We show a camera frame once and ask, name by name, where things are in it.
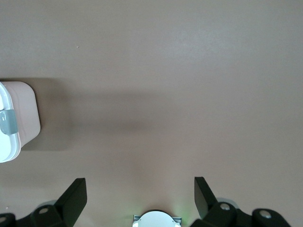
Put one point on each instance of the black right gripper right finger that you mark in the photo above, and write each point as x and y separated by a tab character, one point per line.
201	198

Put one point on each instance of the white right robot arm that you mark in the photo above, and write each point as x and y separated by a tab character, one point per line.
156	220

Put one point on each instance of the white box lid grey clips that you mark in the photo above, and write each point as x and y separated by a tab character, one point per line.
7	146

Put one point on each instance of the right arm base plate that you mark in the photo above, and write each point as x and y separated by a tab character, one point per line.
137	217

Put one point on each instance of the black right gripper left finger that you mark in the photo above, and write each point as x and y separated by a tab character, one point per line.
74	198

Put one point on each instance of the brown table mat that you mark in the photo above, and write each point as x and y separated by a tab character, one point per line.
165	82

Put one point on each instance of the pink plastic box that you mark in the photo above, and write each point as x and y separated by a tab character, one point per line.
27	111

